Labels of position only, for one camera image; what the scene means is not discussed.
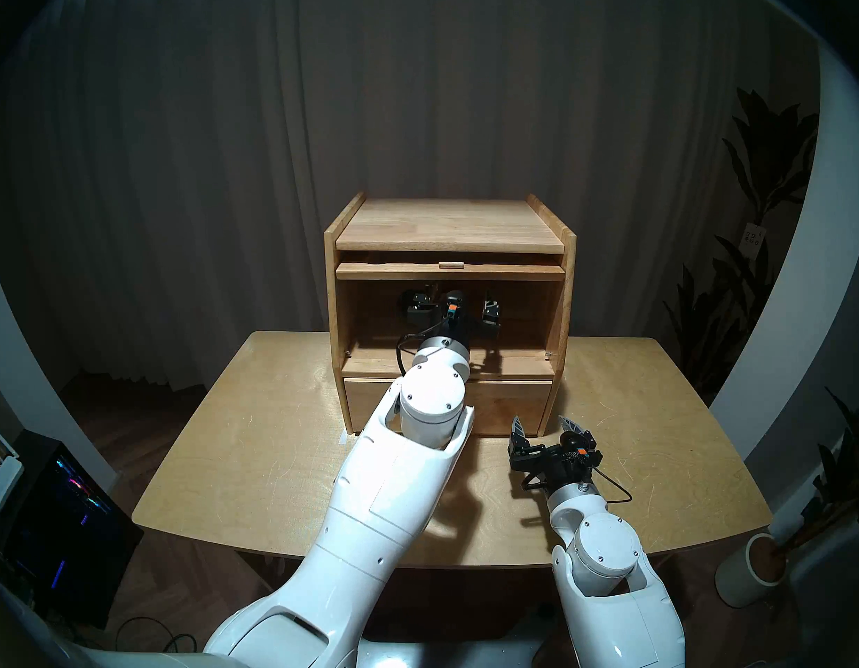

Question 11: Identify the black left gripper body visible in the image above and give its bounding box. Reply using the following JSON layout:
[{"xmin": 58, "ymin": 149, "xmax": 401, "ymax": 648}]
[{"xmin": 409, "ymin": 306, "xmax": 501, "ymax": 344}]

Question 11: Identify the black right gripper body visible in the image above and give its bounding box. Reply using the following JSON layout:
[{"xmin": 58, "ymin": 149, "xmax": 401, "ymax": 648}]
[{"xmin": 508, "ymin": 450, "xmax": 604, "ymax": 494}]

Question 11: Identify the wooden sliding door panel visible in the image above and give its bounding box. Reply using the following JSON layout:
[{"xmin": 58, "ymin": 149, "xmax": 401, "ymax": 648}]
[{"xmin": 336, "ymin": 260, "xmax": 566, "ymax": 282}]

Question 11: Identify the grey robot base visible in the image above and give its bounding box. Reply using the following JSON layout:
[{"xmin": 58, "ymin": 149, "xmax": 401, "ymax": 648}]
[{"xmin": 353, "ymin": 607, "xmax": 562, "ymax": 668}]

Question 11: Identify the wooden cabinet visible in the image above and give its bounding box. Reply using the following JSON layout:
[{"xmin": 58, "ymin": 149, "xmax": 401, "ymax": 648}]
[{"xmin": 324, "ymin": 192, "xmax": 578, "ymax": 438}]

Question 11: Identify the plant in white pot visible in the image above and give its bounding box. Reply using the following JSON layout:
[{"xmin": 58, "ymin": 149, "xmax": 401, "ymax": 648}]
[{"xmin": 715, "ymin": 388, "xmax": 859, "ymax": 608}]

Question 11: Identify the grey curtain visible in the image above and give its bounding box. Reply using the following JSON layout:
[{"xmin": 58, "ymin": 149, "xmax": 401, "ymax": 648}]
[{"xmin": 5, "ymin": 0, "xmax": 820, "ymax": 396}]

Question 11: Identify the white curved arch pillar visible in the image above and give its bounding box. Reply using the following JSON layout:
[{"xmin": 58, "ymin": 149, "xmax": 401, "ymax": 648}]
[
  {"xmin": 0, "ymin": 235, "xmax": 117, "ymax": 493},
  {"xmin": 708, "ymin": 40, "xmax": 859, "ymax": 459}
]

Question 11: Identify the tall dark leafy plant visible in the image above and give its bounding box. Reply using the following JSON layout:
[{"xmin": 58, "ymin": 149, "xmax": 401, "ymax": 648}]
[{"xmin": 663, "ymin": 88, "xmax": 820, "ymax": 403}]

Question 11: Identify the black computer tower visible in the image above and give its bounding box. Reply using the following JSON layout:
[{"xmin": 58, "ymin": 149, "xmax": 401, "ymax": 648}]
[{"xmin": 0, "ymin": 430, "xmax": 143, "ymax": 629}]

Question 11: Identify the white router box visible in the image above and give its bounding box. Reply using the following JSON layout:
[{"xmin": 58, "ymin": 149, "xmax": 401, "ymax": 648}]
[{"xmin": 0, "ymin": 458, "xmax": 24, "ymax": 511}]

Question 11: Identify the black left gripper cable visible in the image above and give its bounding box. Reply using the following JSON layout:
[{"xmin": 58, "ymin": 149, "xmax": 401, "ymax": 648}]
[{"xmin": 396, "ymin": 333, "xmax": 432, "ymax": 379}]

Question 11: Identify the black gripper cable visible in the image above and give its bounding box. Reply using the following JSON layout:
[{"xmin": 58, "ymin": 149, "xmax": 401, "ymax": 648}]
[
  {"xmin": 396, "ymin": 333, "xmax": 432, "ymax": 379},
  {"xmin": 591, "ymin": 467, "xmax": 633, "ymax": 505}
]

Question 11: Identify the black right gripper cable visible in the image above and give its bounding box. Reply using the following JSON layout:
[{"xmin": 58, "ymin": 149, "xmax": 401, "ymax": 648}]
[{"xmin": 591, "ymin": 467, "xmax": 633, "ymax": 505}]

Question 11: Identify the black floor cable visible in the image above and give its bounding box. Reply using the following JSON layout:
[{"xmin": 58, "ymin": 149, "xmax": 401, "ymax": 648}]
[{"xmin": 54, "ymin": 614, "xmax": 194, "ymax": 668}]

